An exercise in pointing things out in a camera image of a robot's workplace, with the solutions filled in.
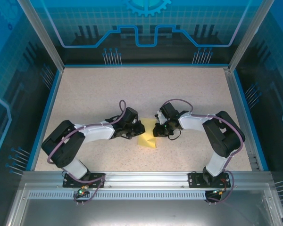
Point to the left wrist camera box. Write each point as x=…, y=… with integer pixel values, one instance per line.
x=133, y=120

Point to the aluminium slotted rail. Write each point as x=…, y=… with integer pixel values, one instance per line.
x=235, y=94

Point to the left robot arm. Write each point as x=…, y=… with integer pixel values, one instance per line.
x=61, y=143

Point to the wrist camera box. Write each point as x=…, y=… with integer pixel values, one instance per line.
x=133, y=120
x=160, y=115

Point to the aluminium frame post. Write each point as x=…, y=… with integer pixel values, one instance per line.
x=46, y=40
x=249, y=35

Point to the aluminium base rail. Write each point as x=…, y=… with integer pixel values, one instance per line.
x=146, y=179

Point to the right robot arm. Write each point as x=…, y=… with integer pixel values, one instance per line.
x=224, y=139

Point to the yellow cloth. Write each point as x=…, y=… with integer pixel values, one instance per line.
x=147, y=141

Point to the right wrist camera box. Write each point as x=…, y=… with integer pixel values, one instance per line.
x=160, y=115

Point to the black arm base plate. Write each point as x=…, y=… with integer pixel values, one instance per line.
x=194, y=180
x=96, y=180

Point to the blue table border strip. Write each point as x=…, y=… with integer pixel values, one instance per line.
x=47, y=117
x=249, y=117
x=146, y=65

